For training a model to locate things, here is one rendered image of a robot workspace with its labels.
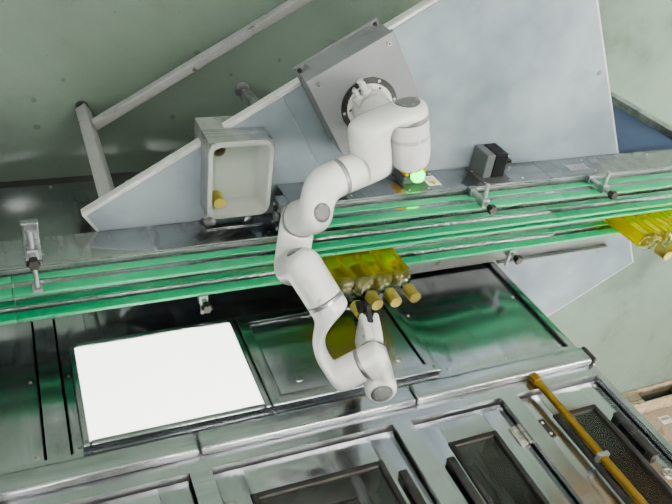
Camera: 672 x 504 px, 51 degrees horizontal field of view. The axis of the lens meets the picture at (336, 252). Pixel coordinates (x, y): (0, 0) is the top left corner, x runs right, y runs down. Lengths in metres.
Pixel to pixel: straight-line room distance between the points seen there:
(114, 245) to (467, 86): 1.11
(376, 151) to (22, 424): 1.01
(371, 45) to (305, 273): 0.65
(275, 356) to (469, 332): 0.60
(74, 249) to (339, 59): 0.83
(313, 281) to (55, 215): 1.19
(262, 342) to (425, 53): 0.92
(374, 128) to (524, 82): 0.86
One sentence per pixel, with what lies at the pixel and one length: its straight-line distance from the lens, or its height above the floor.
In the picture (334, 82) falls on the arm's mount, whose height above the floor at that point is 0.86.
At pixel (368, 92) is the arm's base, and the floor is 0.90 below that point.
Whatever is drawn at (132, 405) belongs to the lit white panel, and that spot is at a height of 1.23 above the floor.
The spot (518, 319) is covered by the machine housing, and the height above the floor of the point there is 1.15.
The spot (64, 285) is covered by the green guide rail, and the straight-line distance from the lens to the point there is 1.84.
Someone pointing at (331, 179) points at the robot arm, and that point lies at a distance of 1.53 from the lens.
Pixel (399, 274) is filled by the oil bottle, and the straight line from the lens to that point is 1.96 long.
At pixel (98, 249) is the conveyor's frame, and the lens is 1.92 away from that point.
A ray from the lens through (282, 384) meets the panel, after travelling 1.80.
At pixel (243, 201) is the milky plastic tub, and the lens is 1.99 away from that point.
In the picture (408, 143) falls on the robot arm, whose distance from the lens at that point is 1.62.
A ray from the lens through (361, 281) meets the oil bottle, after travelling 1.91.
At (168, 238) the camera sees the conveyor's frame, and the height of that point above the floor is 0.83.
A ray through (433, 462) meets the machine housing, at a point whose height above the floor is 1.56.
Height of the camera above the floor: 2.42
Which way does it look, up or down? 48 degrees down
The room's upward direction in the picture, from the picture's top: 145 degrees clockwise
